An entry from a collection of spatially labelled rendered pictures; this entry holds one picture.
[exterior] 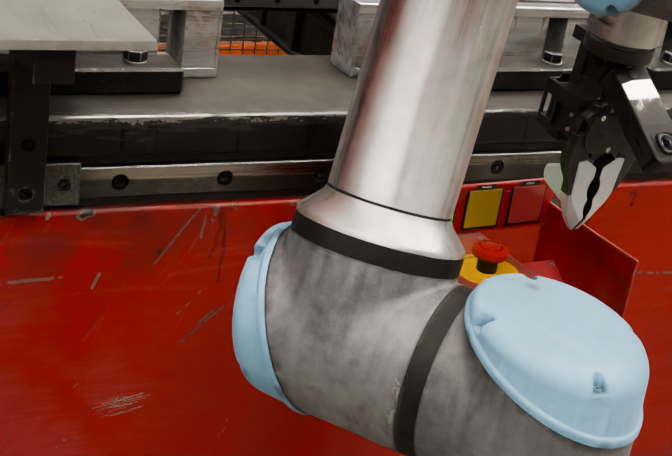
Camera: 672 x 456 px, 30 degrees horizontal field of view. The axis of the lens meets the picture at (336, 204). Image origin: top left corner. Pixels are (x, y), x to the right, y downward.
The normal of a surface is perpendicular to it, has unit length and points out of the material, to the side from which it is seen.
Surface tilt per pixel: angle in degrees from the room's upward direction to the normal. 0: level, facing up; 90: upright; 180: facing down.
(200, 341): 90
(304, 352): 79
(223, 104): 0
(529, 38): 90
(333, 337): 70
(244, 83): 0
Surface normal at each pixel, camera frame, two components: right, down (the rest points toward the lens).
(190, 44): 0.41, 0.42
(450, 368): -0.31, -0.28
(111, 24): 0.15, -0.91
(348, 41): -0.90, 0.04
